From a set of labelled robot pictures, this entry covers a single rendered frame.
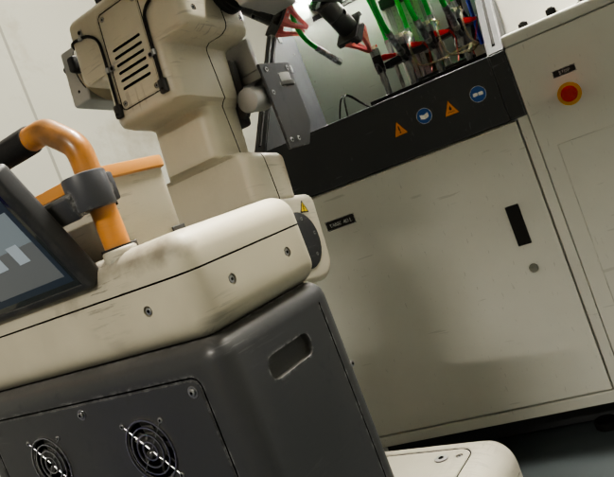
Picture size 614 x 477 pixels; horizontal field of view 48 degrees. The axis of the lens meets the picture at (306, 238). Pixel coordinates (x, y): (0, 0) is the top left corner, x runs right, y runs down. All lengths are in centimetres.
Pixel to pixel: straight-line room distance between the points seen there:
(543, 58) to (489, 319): 64
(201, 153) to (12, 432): 52
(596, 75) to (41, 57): 245
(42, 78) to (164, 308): 263
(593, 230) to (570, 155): 18
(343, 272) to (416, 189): 30
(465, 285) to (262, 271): 100
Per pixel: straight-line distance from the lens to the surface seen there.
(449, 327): 182
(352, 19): 193
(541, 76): 170
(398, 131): 175
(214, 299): 77
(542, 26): 171
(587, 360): 181
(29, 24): 346
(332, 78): 237
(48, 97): 333
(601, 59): 170
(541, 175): 171
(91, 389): 94
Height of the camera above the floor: 79
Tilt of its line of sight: 3 degrees down
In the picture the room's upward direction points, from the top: 21 degrees counter-clockwise
